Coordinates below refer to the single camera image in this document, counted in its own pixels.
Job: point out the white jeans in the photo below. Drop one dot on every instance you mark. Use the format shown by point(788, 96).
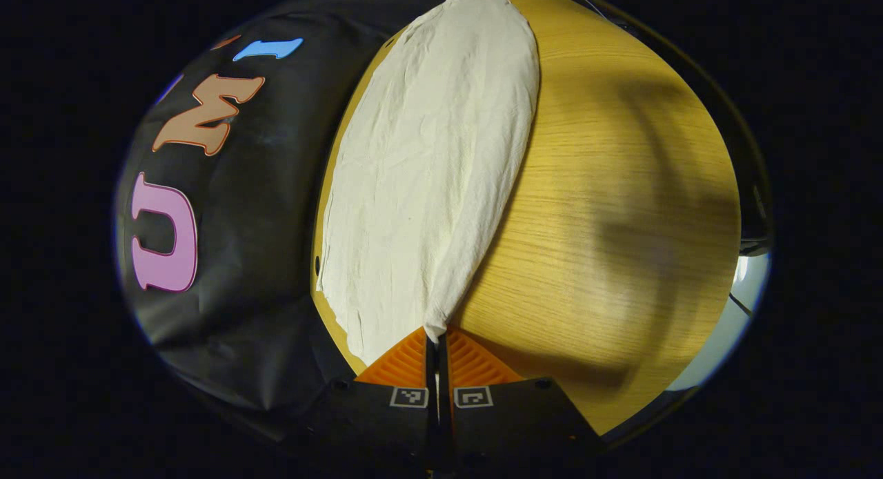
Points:
point(428, 175)

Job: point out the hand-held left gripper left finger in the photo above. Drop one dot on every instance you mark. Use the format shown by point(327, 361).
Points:
point(386, 424)

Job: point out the black backdrop cloth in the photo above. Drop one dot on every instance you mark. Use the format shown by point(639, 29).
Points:
point(262, 210)

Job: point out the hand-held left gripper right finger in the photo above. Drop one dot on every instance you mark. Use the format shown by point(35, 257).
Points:
point(510, 424)

